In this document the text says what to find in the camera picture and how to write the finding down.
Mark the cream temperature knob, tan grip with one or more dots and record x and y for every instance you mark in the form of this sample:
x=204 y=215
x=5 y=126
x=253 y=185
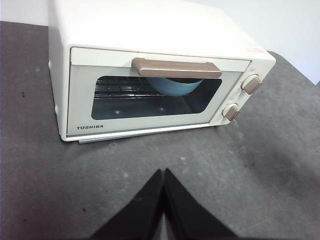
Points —
x=251 y=84

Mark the cream Toshiba toaster oven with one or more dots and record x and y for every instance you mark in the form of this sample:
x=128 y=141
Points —
x=150 y=30

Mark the cream timer knob, tan grip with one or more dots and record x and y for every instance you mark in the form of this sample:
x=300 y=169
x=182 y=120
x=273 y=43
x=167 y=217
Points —
x=231 y=111

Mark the silver crumb tray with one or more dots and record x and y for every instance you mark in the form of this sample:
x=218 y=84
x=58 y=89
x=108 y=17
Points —
x=107 y=141

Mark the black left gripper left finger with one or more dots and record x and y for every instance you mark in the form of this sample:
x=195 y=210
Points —
x=140 y=215

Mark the red warning sticker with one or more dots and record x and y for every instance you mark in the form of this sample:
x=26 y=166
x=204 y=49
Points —
x=255 y=50

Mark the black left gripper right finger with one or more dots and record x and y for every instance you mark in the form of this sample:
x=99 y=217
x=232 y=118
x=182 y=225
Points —
x=190 y=215

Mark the blue ribbed bowl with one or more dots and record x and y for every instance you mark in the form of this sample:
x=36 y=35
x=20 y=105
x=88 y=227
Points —
x=175 y=87

